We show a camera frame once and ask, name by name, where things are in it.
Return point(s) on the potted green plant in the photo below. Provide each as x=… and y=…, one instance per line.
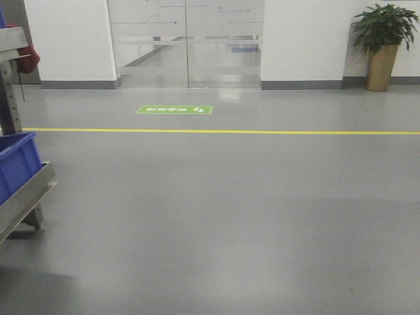
x=384, y=25

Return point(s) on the blue plastic bin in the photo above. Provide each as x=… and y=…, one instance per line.
x=20, y=161

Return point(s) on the frosted glass double door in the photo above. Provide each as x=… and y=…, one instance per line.
x=187, y=44

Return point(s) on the grey metal shelving cart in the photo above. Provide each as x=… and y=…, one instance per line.
x=24, y=205

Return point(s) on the tan tall planter pot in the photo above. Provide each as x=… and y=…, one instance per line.
x=380, y=67

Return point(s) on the green floor sign sticker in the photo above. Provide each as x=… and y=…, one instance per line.
x=195, y=110

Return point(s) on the red cloth on cart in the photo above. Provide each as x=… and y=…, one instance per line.
x=29, y=58

